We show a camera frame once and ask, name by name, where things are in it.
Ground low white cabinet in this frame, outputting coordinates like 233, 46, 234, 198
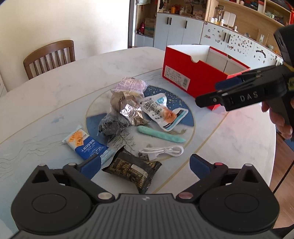
134, 34, 154, 47

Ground teal utility knife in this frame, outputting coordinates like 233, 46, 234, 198
137, 125, 186, 144

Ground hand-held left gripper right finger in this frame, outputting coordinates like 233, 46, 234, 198
176, 154, 264, 203

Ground white cabinet with black handles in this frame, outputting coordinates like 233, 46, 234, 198
153, 13, 204, 50

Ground white rounded containers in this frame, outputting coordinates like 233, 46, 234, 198
223, 11, 236, 27

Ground wooden wall shelf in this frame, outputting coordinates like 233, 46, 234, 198
204, 0, 292, 44

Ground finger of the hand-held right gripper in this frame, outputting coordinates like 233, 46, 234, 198
215, 65, 286, 91
195, 91, 230, 108

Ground white blue snack packet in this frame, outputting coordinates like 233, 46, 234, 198
138, 92, 189, 132

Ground crumpled gold foil wrapper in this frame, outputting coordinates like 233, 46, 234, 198
110, 91, 151, 127

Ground person's right hand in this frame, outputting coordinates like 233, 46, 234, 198
262, 101, 294, 139

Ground glass jar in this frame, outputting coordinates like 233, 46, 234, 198
215, 7, 224, 23

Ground blue orange tissue packet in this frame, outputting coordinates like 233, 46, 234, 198
62, 124, 115, 165

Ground brown cardboard carton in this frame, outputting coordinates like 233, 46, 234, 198
144, 17, 157, 36

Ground white sticker-covered cabinet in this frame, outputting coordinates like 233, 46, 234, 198
199, 22, 285, 69

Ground black snack packet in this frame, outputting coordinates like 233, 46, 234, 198
101, 146, 162, 195

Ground wooden chair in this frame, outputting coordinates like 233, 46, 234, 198
23, 40, 76, 80

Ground white marble desktop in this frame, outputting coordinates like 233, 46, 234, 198
0, 47, 277, 239

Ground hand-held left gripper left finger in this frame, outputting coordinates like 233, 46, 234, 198
30, 154, 116, 203

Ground red cardboard box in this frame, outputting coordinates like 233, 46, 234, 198
162, 45, 251, 111

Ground purple white snack packet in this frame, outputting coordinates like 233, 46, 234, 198
111, 77, 148, 97

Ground dark clear plastic bag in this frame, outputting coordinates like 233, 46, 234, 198
98, 113, 129, 138

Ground white usb cable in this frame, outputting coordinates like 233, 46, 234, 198
138, 144, 184, 161

